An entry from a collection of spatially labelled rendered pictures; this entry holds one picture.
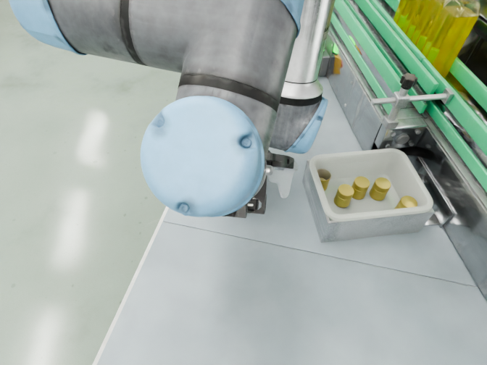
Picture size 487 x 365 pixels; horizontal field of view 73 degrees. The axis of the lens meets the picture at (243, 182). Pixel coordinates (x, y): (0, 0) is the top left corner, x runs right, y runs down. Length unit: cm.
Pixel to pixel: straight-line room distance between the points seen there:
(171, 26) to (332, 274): 57
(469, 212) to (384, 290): 23
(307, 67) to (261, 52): 37
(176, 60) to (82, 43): 8
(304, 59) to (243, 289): 43
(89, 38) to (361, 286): 61
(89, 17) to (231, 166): 16
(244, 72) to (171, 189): 9
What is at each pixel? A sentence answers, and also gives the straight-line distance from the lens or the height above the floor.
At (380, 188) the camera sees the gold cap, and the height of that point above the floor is 81.
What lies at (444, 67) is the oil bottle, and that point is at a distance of 94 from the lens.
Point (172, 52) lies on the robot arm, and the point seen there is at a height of 125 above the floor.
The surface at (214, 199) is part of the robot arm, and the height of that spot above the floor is 122.
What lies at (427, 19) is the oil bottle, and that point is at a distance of 94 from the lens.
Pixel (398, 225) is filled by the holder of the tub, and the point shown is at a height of 79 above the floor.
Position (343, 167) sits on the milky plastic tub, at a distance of 80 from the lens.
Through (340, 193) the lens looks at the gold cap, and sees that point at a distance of 74.
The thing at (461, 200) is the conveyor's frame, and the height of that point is 84.
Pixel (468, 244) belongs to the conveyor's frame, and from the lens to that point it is 80.
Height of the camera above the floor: 138
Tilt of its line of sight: 51 degrees down
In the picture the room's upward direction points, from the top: straight up
